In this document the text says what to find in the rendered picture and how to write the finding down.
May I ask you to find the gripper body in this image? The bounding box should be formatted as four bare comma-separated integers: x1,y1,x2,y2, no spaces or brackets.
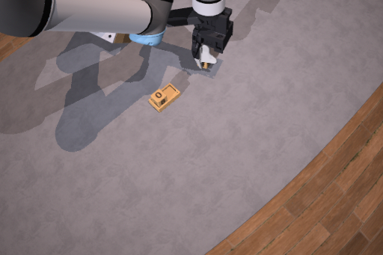
192,7,233,54

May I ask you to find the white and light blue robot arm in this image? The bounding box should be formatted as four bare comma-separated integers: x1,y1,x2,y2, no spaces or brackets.
0,0,225,46

